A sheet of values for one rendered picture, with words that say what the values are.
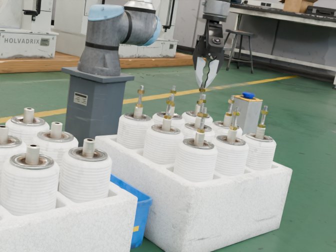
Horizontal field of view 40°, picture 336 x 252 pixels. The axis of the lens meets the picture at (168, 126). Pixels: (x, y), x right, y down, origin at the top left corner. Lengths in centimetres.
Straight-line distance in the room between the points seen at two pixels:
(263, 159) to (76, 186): 55
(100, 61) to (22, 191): 84
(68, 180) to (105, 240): 14
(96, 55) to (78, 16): 226
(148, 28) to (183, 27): 532
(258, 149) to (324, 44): 508
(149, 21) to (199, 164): 74
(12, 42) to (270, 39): 402
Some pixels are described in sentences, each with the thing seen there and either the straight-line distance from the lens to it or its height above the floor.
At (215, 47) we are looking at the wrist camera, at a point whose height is 47.
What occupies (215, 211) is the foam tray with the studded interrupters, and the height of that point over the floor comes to 11.
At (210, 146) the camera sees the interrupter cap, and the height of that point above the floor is 25.
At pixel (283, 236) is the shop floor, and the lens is 133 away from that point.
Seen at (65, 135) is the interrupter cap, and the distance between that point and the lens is 100.
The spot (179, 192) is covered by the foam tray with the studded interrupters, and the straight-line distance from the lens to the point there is 104.
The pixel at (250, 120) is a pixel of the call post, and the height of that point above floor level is 25.
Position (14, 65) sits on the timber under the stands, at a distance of 318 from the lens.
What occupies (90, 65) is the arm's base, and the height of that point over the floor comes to 33.
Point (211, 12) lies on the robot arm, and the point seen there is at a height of 56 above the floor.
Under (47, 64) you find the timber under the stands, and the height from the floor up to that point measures 5.
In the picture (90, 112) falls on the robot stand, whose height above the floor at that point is 17.
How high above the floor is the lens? 54
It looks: 14 degrees down
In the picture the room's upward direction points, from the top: 9 degrees clockwise
